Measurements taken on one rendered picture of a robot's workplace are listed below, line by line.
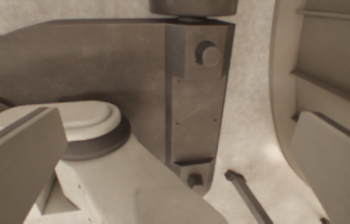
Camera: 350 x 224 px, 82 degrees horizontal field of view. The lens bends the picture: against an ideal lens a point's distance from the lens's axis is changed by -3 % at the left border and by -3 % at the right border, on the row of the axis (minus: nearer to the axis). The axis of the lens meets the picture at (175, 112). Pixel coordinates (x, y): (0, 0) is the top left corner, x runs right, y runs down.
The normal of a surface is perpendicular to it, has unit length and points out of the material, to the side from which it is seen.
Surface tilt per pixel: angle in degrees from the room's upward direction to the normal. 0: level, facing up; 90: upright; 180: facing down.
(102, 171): 90
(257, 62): 0
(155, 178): 90
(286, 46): 0
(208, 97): 0
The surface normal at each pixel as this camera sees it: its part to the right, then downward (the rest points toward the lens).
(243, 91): 0.19, 0.47
